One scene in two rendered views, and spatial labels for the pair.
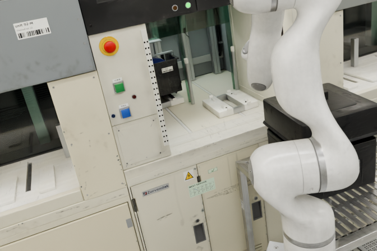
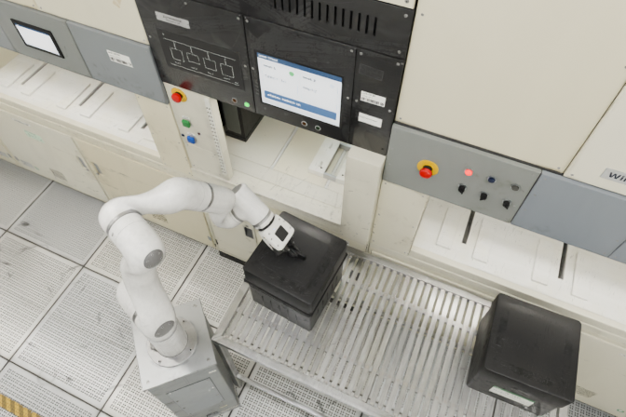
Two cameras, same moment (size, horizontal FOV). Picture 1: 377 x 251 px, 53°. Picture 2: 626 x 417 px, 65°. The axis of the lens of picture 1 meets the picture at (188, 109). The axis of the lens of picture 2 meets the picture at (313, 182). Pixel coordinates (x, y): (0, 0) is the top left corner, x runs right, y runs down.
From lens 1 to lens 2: 161 cm
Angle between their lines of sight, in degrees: 45
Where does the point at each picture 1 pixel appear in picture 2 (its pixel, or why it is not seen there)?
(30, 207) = (129, 146)
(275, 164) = (119, 295)
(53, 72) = (136, 89)
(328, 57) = (398, 215)
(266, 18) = not seen: hidden behind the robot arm
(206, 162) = not seen: hidden behind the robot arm
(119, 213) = not seen: hidden behind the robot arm
